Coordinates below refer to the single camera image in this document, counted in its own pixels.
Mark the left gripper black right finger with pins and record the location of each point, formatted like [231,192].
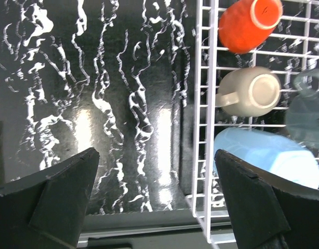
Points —
[265,210]

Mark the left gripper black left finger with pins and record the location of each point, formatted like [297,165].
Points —
[47,209]

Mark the grey blue faceted mug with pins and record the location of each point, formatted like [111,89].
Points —
[302,116]

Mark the light blue faceted mug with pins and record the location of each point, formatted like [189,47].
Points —
[271,152]

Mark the beige mug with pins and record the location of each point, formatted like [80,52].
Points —
[249,92]

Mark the orange red mug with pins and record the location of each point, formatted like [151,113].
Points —
[247,24]

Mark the white wire dish rack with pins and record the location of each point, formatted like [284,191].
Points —
[291,48]

